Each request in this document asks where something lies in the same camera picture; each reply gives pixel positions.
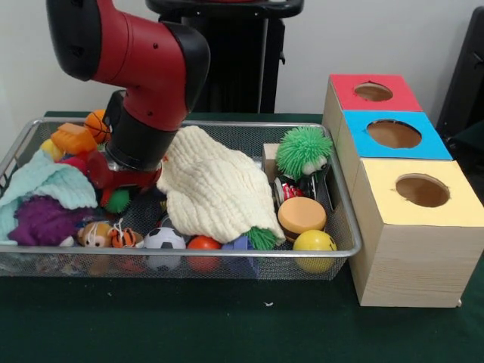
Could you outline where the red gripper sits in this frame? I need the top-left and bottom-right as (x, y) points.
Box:
(87, 150), (163, 194)

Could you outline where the small green spiky ball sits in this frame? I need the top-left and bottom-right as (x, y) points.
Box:
(104, 188), (132, 214)

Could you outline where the silver mesh bin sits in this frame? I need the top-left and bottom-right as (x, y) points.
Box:
(0, 116), (363, 281)

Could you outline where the wooden box with three holes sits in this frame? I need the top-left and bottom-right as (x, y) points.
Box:
(322, 73), (484, 308)

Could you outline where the orange toy basketball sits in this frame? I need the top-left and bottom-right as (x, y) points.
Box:
(83, 109), (113, 144)

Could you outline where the toy soccer ball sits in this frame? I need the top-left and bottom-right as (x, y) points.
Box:
(143, 226), (187, 271)

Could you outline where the large orange toy brick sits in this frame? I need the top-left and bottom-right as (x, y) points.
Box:
(51, 123), (98, 155)

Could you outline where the mint knitted cloth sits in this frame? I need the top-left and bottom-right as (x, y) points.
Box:
(0, 149), (98, 243)

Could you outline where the cream knitted cloth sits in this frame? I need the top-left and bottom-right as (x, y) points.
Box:
(155, 125), (287, 245)

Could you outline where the purple bumpy soft toy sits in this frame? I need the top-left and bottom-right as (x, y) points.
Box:
(8, 195), (95, 247)

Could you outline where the plain orange ball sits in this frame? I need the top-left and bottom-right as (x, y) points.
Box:
(185, 235), (223, 274)

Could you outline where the dark green table cloth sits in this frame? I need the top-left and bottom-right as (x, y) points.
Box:
(445, 119), (484, 182)
(0, 110), (484, 363)

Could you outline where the toy burger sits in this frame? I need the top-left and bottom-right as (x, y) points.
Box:
(278, 196), (327, 244)

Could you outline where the large green spiky ball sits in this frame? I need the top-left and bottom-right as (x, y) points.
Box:
(275, 126), (334, 178)

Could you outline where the yellow smiley ball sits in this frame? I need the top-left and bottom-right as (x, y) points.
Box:
(293, 229), (338, 274)

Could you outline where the black stand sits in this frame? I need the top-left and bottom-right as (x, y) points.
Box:
(436, 5), (484, 132)

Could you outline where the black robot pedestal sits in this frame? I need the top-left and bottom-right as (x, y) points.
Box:
(145, 0), (306, 113)

